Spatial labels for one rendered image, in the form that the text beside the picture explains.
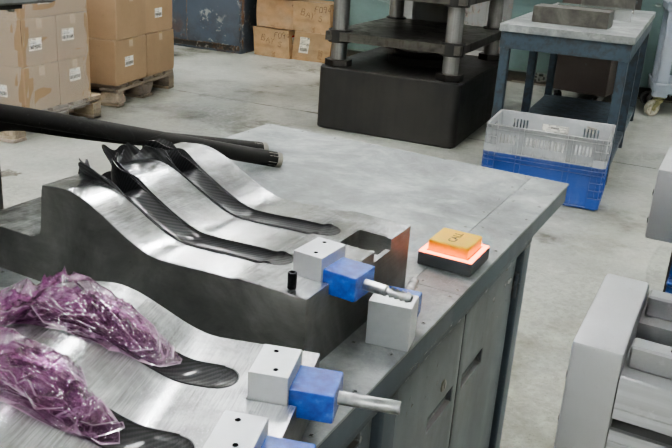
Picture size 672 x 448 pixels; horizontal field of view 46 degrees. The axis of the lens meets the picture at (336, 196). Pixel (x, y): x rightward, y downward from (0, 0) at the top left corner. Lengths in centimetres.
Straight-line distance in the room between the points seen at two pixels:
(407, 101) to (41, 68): 213
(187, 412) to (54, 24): 423
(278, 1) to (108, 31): 263
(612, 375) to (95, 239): 62
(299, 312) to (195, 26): 731
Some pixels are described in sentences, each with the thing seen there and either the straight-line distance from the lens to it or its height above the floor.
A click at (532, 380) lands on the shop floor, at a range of 248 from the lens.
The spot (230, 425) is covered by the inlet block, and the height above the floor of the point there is 88.
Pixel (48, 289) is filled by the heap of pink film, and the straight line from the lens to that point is 76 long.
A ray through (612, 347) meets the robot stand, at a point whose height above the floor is 99.
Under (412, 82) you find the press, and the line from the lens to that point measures 484.
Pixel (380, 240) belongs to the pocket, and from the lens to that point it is 97.
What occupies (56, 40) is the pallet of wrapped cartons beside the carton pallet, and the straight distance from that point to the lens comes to 486.
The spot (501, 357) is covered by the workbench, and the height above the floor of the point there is 43.
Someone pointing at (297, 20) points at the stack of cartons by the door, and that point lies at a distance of 763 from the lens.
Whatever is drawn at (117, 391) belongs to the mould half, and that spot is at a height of 87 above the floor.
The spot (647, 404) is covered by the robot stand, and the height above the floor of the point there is 96.
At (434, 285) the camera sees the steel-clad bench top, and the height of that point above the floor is 80.
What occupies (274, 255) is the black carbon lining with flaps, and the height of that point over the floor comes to 88.
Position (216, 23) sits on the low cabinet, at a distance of 793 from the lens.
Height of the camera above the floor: 125
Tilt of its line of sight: 19 degrees down
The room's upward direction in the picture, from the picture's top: 4 degrees clockwise
